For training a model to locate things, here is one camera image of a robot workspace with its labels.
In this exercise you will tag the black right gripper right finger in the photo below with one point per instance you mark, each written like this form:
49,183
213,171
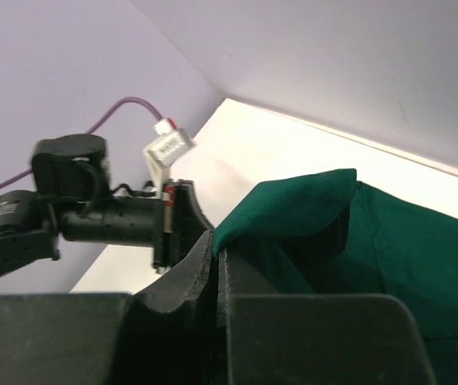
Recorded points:
275,338

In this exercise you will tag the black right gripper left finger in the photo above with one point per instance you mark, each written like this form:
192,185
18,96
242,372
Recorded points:
161,335

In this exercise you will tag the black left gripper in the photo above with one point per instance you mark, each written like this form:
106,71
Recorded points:
72,178

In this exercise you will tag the dark green surgical drape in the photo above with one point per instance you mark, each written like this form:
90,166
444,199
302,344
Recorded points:
329,233

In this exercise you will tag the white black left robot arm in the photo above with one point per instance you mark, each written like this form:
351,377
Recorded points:
28,231

